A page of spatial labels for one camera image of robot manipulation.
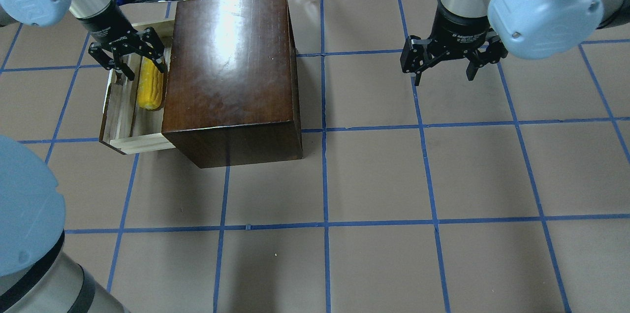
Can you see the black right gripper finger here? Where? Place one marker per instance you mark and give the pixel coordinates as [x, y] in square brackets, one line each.
[416, 57]
[492, 54]

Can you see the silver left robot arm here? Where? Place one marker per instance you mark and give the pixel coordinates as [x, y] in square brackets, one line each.
[36, 274]

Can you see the wooden drawer with white handle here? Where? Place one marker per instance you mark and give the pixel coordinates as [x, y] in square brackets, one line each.
[126, 127]

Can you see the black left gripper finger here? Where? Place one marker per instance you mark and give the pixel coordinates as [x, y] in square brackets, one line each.
[153, 48]
[114, 62]

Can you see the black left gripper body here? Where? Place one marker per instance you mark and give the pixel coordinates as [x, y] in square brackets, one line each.
[105, 24]

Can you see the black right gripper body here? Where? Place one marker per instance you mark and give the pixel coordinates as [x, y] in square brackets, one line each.
[458, 28]

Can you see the dark wooden drawer cabinet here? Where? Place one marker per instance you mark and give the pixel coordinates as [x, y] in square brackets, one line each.
[232, 90]

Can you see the yellow corn cob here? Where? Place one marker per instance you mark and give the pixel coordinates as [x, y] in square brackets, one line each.
[150, 91]

